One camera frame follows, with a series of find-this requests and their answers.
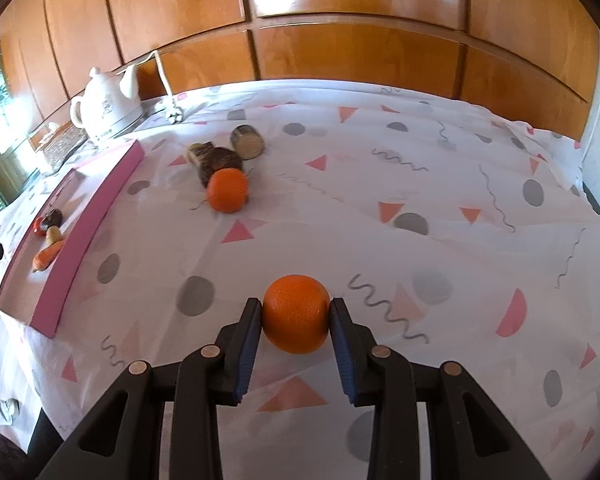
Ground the small orange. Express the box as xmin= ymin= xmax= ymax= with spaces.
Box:
xmin=261 ymin=275 xmax=332 ymax=355

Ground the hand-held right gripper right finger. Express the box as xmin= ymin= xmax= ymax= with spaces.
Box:
xmin=328 ymin=297 xmax=551 ymax=480

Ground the pink shallow box tray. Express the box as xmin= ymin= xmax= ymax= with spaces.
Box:
xmin=0 ymin=140 xmax=146 ymax=339

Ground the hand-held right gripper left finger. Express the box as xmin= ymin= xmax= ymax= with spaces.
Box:
xmin=39 ymin=297 xmax=264 ymax=480

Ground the wooden panelled cabinet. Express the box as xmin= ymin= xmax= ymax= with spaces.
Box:
xmin=0 ymin=0 xmax=600 ymax=143

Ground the round chocolate cake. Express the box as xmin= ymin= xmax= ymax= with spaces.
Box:
xmin=198 ymin=147 xmax=244 ymax=188

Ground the orange carrot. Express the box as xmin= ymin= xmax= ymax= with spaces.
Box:
xmin=32 ymin=240 xmax=66 ymax=273

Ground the ornate beige tissue box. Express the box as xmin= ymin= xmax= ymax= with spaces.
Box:
xmin=28 ymin=121 xmax=88 ymax=173

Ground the white ceramic electric kettle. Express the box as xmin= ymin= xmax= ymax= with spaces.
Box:
xmin=70 ymin=66 xmax=143 ymax=146

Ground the large orange with stem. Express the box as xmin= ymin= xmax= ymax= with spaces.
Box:
xmin=206 ymin=168 xmax=249 ymax=214

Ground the white power cord with plug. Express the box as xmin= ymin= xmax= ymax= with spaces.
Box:
xmin=125 ymin=51 xmax=185 ymax=125

